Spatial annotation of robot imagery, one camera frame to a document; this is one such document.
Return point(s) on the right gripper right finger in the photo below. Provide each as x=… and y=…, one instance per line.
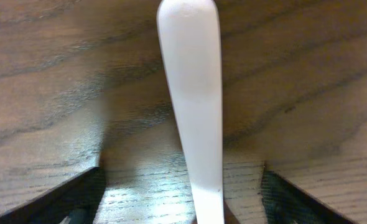
x=285, y=203

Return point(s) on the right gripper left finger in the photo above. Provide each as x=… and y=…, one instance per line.
x=76, y=199

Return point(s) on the white plastic spoon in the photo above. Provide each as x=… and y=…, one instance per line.
x=190, y=41

